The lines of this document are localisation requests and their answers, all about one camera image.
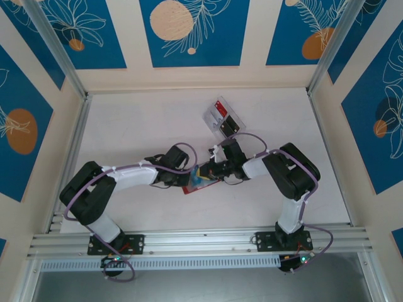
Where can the blue card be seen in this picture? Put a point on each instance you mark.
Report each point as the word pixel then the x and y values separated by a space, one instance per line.
pixel 195 182

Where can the red leather card holder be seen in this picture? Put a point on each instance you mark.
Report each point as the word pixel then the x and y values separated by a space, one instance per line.
pixel 189 190

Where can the black card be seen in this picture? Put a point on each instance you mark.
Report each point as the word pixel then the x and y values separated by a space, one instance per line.
pixel 232 123
pixel 224 128

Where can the red card with white logo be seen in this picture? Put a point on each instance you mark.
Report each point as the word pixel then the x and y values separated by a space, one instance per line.
pixel 221 108

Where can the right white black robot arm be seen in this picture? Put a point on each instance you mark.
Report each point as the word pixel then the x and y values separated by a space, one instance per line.
pixel 291 214

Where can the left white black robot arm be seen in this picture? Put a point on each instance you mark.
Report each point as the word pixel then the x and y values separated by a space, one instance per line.
pixel 132 176

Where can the clear plastic packaging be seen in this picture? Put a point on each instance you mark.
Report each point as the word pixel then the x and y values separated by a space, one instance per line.
pixel 220 119

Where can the aluminium cross beam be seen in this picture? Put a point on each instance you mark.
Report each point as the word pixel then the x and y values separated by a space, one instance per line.
pixel 201 239

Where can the small controller board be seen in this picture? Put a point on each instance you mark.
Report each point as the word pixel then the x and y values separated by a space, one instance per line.
pixel 110 260
pixel 294 261

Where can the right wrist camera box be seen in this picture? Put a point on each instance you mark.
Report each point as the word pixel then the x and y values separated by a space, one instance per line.
pixel 215 151

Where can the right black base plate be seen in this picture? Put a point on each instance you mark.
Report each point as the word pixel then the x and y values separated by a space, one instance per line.
pixel 264 240

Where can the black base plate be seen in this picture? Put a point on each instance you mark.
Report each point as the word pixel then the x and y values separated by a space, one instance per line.
pixel 264 240
pixel 138 242

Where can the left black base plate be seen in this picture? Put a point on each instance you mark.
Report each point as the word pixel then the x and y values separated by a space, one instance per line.
pixel 138 242

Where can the aluminium side rail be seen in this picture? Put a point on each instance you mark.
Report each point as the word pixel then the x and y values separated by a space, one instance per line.
pixel 70 157
pixel 330 160

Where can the aluminium frame post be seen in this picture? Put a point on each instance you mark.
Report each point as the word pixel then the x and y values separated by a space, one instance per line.
pixel 333 41
pixel 53 41

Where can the aluminium frame leg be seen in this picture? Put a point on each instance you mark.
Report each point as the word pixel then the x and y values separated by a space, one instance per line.
pixel 373 280
pixel 30 283

